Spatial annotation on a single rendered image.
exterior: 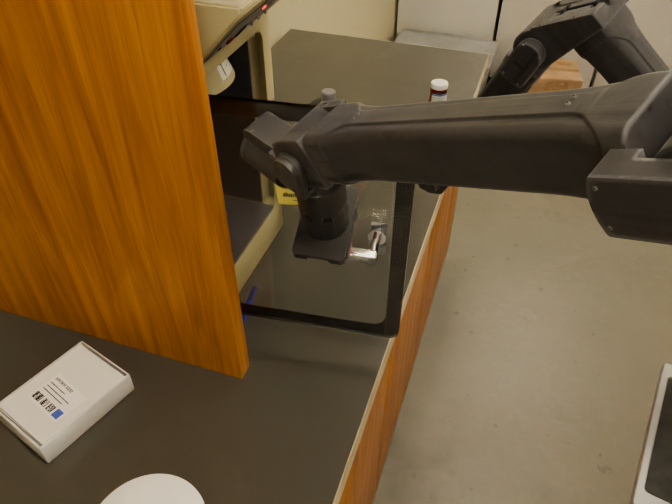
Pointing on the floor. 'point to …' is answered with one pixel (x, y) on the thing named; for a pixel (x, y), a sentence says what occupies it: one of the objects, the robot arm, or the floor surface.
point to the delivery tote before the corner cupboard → (452, 45)
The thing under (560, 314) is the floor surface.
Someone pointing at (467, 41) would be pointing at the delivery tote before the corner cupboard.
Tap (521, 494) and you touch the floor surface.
